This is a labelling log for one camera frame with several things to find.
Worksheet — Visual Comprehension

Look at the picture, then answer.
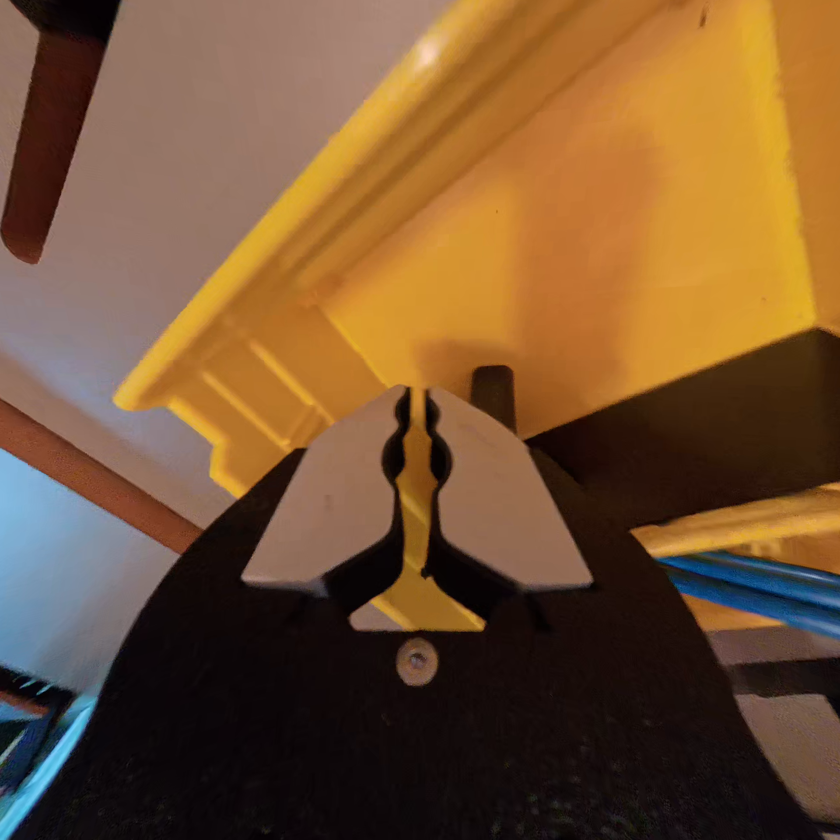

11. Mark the grey desk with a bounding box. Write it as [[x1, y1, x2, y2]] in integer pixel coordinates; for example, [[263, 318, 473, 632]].
[[0, 0, 473, 559]]

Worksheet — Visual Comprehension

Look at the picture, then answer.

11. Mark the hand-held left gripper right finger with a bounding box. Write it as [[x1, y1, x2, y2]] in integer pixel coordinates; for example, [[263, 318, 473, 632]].
[[425, 386, 595, 621]]

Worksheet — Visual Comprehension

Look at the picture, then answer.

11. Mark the yellow plastic bin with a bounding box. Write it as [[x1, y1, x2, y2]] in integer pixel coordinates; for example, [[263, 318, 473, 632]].
[[113, 0, 840, 634]]

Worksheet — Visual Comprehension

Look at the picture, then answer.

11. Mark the blue network cable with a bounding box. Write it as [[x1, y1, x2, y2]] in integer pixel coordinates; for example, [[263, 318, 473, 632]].
[[656, 551, 840, 641]]

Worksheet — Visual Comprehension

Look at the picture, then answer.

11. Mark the dark brown bar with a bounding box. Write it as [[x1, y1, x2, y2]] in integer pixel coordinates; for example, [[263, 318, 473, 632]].
[[0, 0, 122, 265]]

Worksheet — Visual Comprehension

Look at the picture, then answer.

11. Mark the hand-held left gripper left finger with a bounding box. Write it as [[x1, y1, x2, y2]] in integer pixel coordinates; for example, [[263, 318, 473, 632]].
[[241, 386, 409, 618]]

